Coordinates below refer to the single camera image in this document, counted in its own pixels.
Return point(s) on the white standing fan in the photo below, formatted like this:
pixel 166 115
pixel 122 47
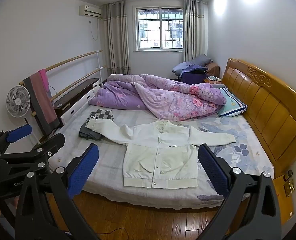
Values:
pixel 18 101

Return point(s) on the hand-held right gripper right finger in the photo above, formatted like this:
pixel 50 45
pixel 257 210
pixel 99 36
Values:
pixel 212 170

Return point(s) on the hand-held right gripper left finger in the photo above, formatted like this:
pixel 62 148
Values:
pixel 84 172

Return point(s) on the wooden rail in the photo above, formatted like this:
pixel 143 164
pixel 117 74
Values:
pixel 73 58
pixel 83 78

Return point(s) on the grey and pink towel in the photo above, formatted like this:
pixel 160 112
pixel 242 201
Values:
pixel 41 105

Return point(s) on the blue clothes pile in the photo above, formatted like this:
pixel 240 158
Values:
pixel 187 71

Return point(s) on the grey pillow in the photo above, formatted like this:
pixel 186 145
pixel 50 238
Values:
pixel 201 60

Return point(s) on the purple floral quilt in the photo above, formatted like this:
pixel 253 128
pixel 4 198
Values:
pixel 177 100

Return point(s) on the checkered folded cloth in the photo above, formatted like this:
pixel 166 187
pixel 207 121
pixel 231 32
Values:
pixel 103 115

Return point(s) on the brown chair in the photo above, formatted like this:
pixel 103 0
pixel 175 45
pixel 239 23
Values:
pixel 214 68

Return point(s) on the white rail post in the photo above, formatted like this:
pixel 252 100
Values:
pixel 99 65

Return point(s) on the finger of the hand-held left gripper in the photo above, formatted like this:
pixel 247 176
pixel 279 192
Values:
pixel 19 132
pixel 50 143

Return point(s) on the dark top white cabinet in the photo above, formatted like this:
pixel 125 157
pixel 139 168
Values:
pixel 75 92

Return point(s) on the wooden headboard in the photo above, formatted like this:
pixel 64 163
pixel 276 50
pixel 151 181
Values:
pixel 262 105

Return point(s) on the white air conditioner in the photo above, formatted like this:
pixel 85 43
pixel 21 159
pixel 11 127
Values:
pixel 89 10

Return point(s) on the wooden nightstand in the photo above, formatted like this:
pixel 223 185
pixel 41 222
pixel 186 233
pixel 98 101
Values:
pixel 212 80

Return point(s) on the bed with pale floral sheet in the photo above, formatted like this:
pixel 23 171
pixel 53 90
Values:
pixel 108 162

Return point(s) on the yellow wooden cabinet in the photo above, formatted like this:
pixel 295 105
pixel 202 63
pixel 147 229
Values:
pixel 284 205

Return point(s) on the white jacket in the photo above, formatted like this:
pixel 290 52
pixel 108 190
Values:
pixel 160 160

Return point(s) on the blue striped pillow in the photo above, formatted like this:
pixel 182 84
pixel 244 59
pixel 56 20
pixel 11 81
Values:
pixel 231 103

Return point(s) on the grey folded cloth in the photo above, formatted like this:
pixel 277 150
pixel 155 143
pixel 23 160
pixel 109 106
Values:
pixel 88 132

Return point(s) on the barred window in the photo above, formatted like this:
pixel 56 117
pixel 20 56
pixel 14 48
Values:
pixel 160 28

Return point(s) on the grey striped curtain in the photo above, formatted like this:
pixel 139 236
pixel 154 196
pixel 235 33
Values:
pixel 194 30
pixel 116 40

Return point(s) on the bright pink towel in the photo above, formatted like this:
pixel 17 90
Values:
pixel 44 80

